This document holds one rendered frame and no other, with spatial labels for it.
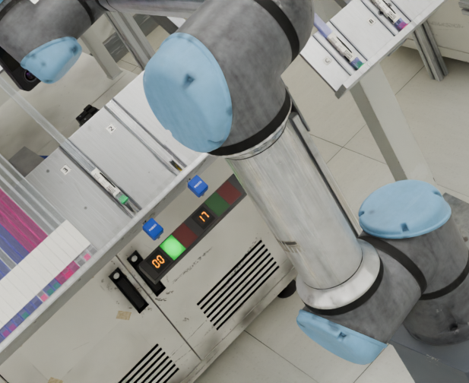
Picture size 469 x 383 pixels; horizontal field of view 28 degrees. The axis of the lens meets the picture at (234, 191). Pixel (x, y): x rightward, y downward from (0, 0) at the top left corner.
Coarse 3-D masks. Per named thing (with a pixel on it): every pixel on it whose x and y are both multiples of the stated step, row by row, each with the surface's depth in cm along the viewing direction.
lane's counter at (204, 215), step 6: (198, 210) 167; (204, 210) 167; (192, 216) 167; (198, 216) 167; (204, 216) 167; (210, 216) 167; (198, 222) 166; (204, 222) 166; (210, 222) 166; (204, 228) 166
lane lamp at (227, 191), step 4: (224, 184) 169; (228, 184) 169; (220, 188) 168; (224, 188) 168; (228, 188) 168; (232, 188) 169; (220, 192) 168; (224, 192) 168; (228, 192) 168; (232, 192) 168; (236, 192) 168; (224, 196) 168; (228, 196) 168; (232, 196) 168; (236, 196) 168; (228, 200) 168; (232, 200) 168
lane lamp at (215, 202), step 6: (216, 192) 168; (210, 198) 168; (216, 198) 168; (222, 198) 168; (210, 204) 167; (216, 204) 167; (222, 204) 168; (228, 204) 168; (216, 210) 167; (222, 210) 167
